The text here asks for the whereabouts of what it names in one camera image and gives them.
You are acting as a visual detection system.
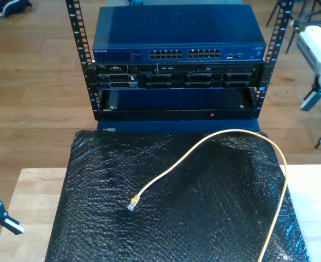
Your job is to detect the blue network switch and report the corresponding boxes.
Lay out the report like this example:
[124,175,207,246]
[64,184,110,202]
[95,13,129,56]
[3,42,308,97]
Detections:
[91,4,267,66]

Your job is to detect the black rack drawer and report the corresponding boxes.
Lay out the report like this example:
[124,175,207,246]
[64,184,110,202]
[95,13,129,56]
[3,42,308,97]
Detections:
[94,86,260,121]

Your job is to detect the yellow network cable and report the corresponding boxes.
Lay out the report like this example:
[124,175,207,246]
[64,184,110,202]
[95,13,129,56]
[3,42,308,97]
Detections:
[127,129,288,262]

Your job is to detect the black rack server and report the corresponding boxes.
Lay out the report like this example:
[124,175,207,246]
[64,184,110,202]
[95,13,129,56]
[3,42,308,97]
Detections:
[94,62,265,91]

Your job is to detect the black equipment rack frame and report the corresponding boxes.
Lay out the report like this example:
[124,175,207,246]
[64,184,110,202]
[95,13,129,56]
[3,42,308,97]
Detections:
[64,0,295,122]

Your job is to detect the dark shoe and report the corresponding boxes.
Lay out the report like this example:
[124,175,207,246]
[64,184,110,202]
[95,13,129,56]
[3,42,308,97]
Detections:
[0,0,33,17]

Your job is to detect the black textured mat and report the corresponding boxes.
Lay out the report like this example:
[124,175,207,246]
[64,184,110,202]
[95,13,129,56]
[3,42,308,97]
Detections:
[44,129,311,262]

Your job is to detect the dark chair legs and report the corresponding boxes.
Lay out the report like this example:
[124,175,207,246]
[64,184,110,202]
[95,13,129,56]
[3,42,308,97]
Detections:
[266,0,321,55]

